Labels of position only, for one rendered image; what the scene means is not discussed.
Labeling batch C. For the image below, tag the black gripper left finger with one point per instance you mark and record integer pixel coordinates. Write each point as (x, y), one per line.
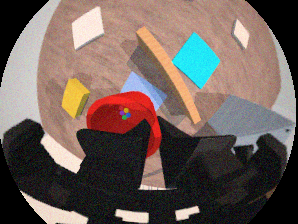
(131, 146)

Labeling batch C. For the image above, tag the yellow block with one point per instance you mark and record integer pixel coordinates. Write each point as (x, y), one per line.
(74, 97)

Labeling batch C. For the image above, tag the orange flat bar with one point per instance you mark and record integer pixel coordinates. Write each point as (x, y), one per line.
(162, 61)

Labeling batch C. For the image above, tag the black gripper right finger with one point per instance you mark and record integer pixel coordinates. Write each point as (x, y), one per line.
(178, 150)

